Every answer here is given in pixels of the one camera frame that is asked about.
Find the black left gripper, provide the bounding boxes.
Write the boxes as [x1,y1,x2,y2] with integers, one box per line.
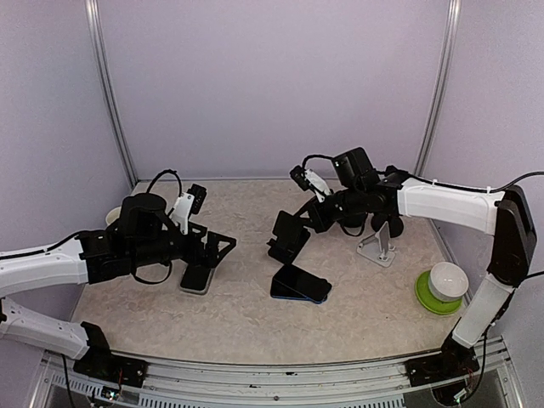
[129,221,236,269]

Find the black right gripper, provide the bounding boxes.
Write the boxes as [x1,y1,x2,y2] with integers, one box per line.
[292,184,366,233]

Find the black folding phone stand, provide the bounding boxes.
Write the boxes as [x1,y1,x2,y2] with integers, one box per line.
[267,211,311,264]

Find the white folding phone stand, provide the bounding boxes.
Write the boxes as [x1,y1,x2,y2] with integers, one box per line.
[356,222,396,268]

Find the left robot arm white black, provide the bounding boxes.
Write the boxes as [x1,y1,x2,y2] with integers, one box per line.
[1,193,236,378]

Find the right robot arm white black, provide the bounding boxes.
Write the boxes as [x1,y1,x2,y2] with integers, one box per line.
[290,147,537,377]

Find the black phone silver case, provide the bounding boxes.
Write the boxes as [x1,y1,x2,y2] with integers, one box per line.
[179,265,215,295]

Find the black pole stand left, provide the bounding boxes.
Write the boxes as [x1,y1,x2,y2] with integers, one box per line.
[338,213,368,237]

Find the black pole stand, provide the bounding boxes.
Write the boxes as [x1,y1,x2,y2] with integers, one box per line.
[371,213,404,238]
[338,213,368,237]

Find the black phone on top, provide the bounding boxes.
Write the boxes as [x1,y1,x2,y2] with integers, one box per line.
[270,264,332,303]

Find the black pole stand right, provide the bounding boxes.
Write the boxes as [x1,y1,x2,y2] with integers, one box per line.
[371,213,404,238]

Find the cream ceramic mug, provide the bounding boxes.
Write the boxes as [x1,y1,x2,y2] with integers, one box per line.
[105,207,121,226]

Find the green plate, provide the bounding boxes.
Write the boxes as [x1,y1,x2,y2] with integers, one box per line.
[415,270,462,315]

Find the white bowl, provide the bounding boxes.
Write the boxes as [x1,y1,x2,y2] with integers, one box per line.
[428,262,469,302]

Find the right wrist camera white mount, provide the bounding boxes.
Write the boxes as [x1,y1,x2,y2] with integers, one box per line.
[290,165,332,202]

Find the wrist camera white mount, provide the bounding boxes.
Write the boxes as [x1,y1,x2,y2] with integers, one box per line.
[169,184,207,235]
[290,165,332,202]

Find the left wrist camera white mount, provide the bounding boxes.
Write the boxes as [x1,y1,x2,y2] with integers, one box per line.
[169,184,207,235]

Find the right aluminium frame post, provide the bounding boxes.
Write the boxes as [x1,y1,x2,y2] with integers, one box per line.
[414,0,462,176]

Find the aluminium frame post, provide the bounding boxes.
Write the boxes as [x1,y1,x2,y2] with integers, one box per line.
[84,0,139,188]
[414,0,462,176]

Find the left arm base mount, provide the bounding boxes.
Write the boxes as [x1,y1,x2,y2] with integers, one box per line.
[73,354,148,388]

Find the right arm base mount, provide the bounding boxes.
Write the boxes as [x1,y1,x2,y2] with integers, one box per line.
[405,354,480,387]

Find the front aluminium rail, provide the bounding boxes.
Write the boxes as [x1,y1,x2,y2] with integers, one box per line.
[29,339,524,408]

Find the left aluminium frame post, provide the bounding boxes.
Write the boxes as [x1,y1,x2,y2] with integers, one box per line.
[84,0,139,188]

